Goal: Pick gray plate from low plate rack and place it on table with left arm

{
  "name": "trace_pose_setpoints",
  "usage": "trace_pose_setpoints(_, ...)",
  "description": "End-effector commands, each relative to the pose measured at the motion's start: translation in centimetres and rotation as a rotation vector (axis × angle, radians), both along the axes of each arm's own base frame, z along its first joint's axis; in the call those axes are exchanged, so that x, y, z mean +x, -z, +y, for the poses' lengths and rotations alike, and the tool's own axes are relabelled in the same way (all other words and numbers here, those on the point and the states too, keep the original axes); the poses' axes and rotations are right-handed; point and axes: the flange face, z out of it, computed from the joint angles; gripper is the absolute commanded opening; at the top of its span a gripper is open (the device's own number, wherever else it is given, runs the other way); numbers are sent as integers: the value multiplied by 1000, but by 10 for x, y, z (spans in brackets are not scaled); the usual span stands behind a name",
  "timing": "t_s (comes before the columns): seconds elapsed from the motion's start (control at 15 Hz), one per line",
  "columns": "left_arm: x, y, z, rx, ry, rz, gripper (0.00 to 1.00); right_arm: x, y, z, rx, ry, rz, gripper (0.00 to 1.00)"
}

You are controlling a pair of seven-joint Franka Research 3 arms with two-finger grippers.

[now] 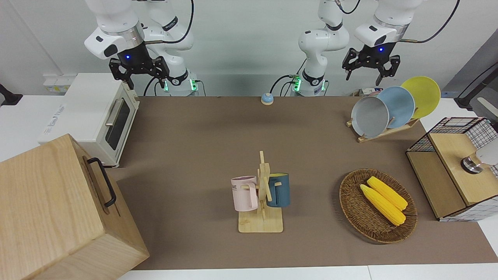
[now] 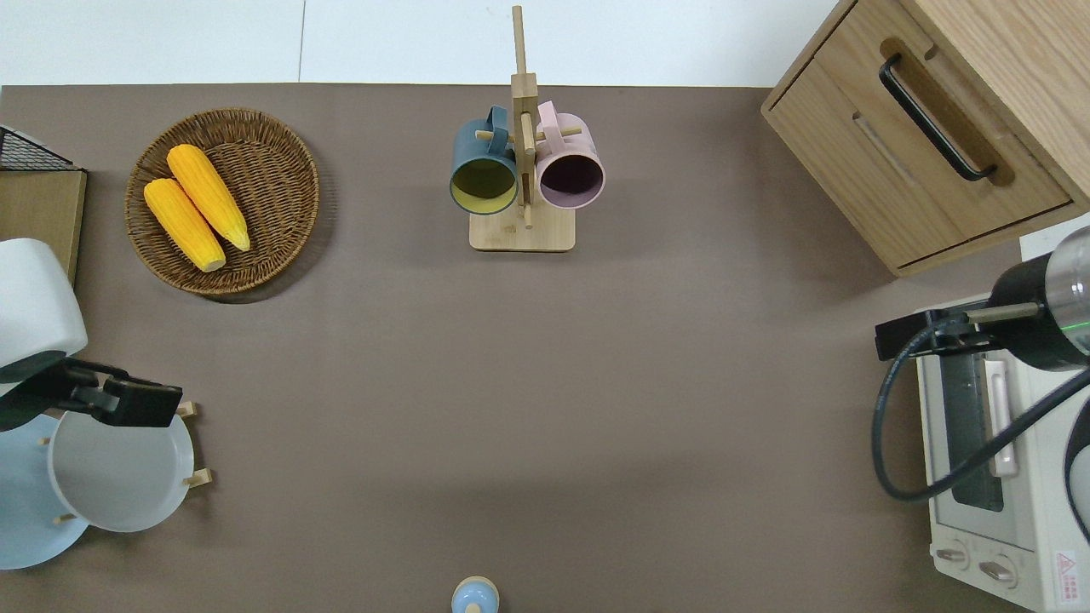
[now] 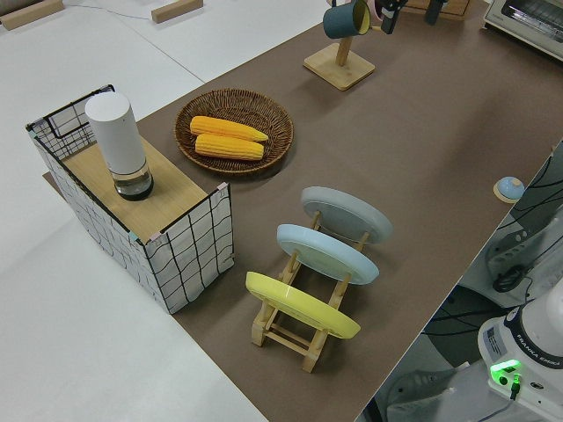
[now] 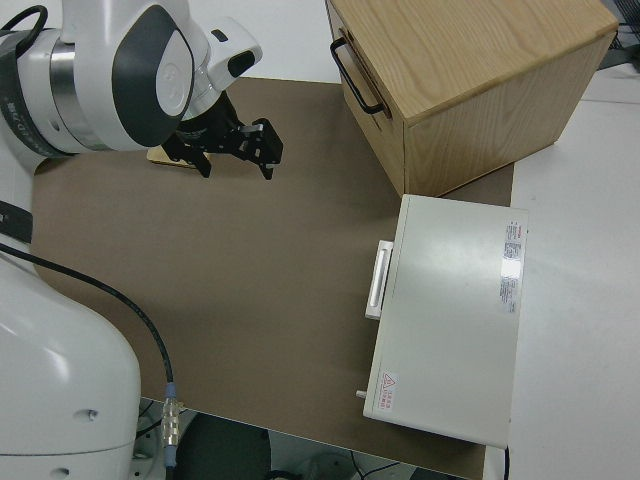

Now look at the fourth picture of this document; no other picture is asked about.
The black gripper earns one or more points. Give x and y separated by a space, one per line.
210 127

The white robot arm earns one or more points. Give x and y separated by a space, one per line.
75 350

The small wooden block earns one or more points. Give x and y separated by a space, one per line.
159 156

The brown table mat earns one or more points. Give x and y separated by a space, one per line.
250 275

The wooden drawer cabinet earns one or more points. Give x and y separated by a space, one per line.
475 65

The white toaster oven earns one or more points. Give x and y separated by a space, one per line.
450 315

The black round stool seat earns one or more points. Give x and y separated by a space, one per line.
225 450

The dark background equipment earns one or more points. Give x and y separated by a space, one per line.
622 45

